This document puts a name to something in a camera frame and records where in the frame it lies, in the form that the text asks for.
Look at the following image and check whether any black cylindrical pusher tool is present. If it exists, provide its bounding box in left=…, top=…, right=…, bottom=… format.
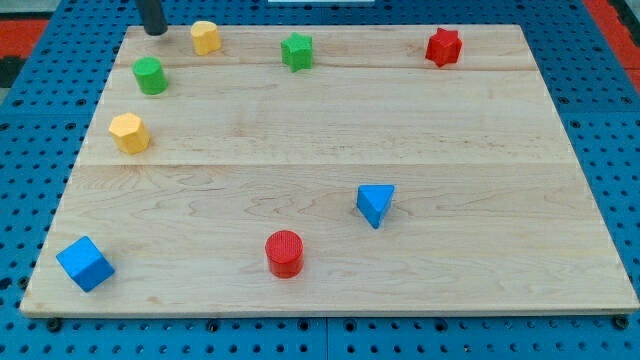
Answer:
left=135, top=0, right=168, bottom=36

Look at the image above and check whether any green star block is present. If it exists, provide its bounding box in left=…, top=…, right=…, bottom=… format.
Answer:
left=281, top=32, right=313, bottom=72

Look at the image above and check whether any red star block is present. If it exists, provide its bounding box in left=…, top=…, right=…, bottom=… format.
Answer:
left=425, top=27, right=463, bottom=67

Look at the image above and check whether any green cylinder block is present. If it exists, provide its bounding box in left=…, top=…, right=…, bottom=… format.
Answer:
left=132, top=57, right=168, bottom=95

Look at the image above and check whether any yellow heart block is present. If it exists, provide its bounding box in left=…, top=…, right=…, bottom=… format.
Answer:
left=190, top=20, right=222, bottom=56

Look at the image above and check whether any yellow hexagon block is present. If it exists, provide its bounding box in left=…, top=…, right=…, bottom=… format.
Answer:
left=109, top=113, right=151, bottom=154

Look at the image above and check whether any blue cube block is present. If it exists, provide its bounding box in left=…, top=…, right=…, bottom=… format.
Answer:
left=56, top=236, right=115, bottom=292

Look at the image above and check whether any red cylinder block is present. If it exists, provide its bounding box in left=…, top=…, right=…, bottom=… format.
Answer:
left=265, top=230, right=304, bottom=278

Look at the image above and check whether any wooden board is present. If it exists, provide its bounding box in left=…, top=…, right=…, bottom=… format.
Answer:
left=21, top=25, right=639, bottom=318

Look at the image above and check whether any blue triangle block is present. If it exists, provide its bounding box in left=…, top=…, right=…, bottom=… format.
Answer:
left=356, top=184, right=395, bottom=229

